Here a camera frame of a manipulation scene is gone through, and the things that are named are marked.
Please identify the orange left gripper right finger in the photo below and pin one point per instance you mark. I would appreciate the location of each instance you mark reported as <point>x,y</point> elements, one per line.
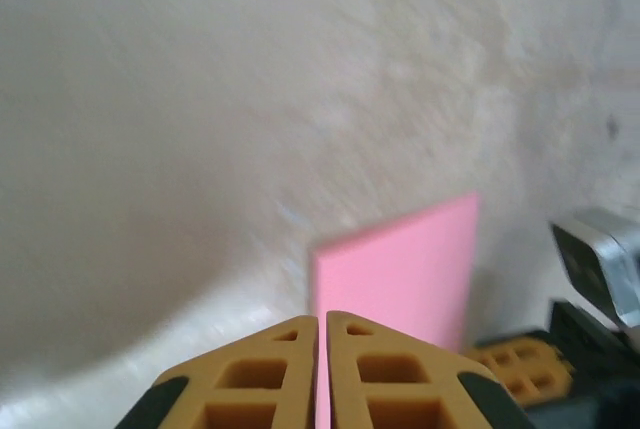
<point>345,349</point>

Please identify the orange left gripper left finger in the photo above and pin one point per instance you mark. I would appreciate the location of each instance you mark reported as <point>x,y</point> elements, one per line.
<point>300,349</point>

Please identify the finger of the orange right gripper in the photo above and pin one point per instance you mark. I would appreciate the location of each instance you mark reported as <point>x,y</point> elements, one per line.
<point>550,364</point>

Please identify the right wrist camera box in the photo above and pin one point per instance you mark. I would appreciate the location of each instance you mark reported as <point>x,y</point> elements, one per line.
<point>615,269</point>

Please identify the pink square paper sheet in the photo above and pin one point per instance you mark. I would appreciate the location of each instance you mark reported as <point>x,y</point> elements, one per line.
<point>400,279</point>

